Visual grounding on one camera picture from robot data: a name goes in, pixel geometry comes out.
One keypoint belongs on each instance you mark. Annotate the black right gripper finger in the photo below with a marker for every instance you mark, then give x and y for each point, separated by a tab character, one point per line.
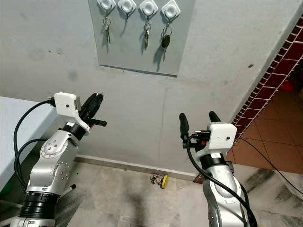
215	117
184	125

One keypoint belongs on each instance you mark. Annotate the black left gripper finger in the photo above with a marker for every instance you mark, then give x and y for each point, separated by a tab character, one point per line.
96	102
85	107

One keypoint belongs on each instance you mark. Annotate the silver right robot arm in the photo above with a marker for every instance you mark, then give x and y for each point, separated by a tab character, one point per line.
218	201

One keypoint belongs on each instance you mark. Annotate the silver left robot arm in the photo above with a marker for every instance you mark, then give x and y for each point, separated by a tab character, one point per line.
49	175

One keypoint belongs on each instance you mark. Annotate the small yellow wheeled toy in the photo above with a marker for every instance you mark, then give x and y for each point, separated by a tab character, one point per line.
160	180

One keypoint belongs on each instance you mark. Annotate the white table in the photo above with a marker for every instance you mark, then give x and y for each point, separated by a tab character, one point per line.
14	123

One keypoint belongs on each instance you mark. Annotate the red plastic object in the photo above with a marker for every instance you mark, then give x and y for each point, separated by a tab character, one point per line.
287	86

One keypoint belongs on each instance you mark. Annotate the brass and silver key bunch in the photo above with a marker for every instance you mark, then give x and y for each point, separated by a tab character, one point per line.
147	34

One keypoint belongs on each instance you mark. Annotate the black car key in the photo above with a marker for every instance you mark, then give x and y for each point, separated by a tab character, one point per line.
165	41

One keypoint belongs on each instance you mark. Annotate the green object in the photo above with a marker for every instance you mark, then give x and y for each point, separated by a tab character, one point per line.
5	189

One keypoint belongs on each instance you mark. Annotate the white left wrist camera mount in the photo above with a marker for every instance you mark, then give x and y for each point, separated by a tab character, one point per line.
65	104

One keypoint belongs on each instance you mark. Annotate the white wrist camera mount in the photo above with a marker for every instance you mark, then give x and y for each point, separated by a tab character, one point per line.
65	104
223	136

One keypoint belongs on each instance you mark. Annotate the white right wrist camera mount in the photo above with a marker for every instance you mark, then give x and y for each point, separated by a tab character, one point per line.
223	136

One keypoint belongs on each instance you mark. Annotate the grey wall board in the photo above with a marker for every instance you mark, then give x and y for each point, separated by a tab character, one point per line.
132	59

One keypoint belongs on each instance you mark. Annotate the white wall hook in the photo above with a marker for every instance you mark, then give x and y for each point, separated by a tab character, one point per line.
148	7
127	5
106	4
171	9

